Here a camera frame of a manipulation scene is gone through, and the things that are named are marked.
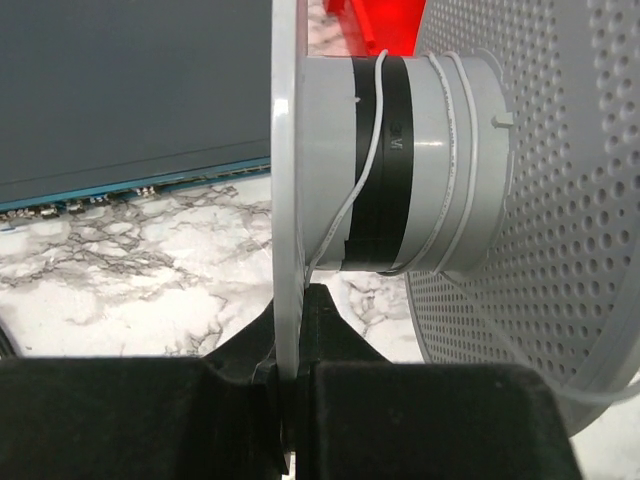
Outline grey perforated cable spool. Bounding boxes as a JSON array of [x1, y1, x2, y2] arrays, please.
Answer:
[[271, 1, 639, 434]]

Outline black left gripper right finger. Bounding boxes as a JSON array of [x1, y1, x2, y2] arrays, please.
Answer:
[[295, 284, 581, 479]]

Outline left red plastic bin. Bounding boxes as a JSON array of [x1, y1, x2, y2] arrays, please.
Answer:
[[323, 0, 427, 56]]

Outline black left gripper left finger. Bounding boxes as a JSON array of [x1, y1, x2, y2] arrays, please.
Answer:
[[1, 308, 280, 479]]

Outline thin white cable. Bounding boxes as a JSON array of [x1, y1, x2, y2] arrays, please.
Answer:
[[304, 48, 640, 404]]

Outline dark grey network switch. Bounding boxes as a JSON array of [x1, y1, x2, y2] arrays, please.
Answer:
[[1, 0, 272, 220]]

